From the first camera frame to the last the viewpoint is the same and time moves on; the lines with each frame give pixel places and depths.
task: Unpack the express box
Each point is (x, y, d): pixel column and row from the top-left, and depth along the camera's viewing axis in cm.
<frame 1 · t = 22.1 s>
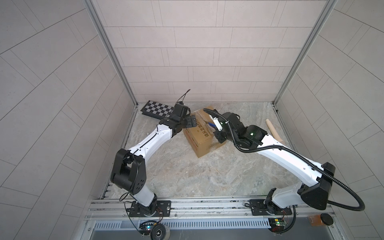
left hand: (191, 117, 87), fingers open
right hand: (215, 128, 74), fingers closed
brown cardboard express box: (202, 138, 79), point 18 cm above the table
black white chessboard: (157, 109, 111), point 3 cm above the table

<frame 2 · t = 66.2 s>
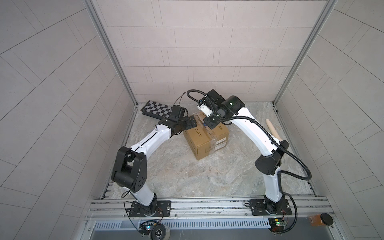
left hand: (193, 121, 88), fingers open
right hand: (207, 122, 77), fingers closed
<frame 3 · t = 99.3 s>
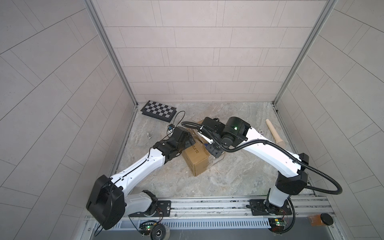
left hand: (191, 140, 83), fingers open
right hand: (212, 151, 67), fingers closed
brown cardboard express box: (197, 154, 75), point 16 cm above the table
the other named things where they were.

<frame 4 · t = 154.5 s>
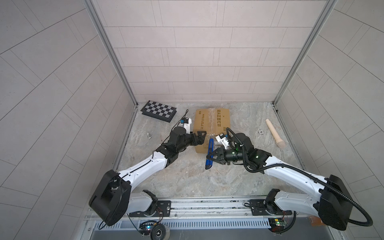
left hand: (204, 132, 79), fingers open
right hand: (208, 161, 68), fingers closed
brown cardboard express box: (223, 121, 83), point 20 cm above the table
the other named things where they were.

